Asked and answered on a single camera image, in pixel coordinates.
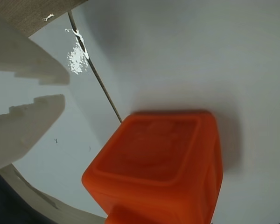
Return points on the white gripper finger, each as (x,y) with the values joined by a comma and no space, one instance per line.
(25,58)
(25,126)

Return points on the orange cube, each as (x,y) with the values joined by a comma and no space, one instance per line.
(154,151)

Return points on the white paper sheet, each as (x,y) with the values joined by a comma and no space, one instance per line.
(72,140)

